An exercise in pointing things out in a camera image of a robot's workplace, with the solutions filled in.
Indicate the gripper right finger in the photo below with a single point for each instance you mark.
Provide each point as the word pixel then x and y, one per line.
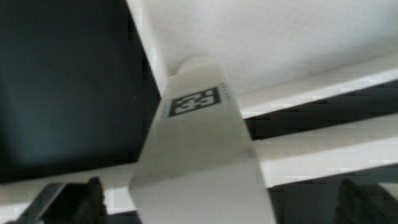
pixel 366 204

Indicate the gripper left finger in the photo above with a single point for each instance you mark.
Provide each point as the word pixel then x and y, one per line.
pixel 67 204

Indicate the white desk leg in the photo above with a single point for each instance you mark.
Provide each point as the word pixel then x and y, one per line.
pixel 197 183

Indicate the white desk tabletop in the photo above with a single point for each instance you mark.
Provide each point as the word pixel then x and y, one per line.
pixel 302 48

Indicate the white U-shaped obstacle fence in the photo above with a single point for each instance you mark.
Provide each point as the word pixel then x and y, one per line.
pixel 298 157

